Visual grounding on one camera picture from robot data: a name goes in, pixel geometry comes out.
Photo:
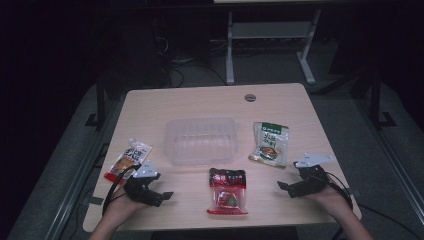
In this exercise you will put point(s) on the black metal stand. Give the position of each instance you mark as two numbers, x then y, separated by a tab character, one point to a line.
101	100
376	100

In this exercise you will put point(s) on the green and white food packet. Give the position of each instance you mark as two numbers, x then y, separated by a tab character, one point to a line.
269	145

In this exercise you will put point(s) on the white metal stand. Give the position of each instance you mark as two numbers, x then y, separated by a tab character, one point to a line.
270	30

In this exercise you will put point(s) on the person's right hand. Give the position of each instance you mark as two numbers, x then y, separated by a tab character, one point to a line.
335	200

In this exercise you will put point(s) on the orange white snack packet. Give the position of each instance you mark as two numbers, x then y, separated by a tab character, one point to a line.
128	160

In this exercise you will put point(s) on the person's left hand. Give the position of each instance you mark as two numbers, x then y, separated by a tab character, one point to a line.
125	206

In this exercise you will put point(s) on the grey metal rail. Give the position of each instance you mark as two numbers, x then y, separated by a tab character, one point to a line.
78	173
393	156

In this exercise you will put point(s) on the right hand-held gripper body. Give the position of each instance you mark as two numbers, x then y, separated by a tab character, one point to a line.
313	181

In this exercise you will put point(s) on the clear plastic container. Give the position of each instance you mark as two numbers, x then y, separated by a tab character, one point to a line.
200	141

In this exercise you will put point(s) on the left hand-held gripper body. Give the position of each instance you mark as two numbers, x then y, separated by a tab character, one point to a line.
140	191

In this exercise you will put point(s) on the red and black snack packet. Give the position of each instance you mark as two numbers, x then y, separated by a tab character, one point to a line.
227	191

